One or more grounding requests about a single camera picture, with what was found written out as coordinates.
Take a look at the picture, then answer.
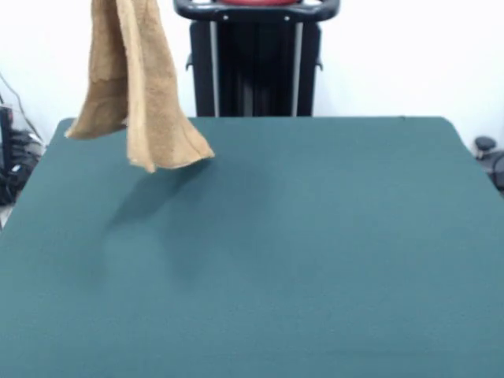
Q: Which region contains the black office chair base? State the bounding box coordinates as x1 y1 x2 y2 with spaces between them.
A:
474 135 504 198

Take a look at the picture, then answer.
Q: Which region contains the tan terry towel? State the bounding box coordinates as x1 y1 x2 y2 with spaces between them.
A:
65 0 216 174

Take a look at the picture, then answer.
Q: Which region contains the dark green table cloth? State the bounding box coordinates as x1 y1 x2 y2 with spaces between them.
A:
0 116 504 378

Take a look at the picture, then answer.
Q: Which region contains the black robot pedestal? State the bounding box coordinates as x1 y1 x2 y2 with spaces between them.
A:
172 0 342 118

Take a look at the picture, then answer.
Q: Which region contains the black equipment stack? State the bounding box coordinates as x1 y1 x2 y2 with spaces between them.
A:
0 105 45 206

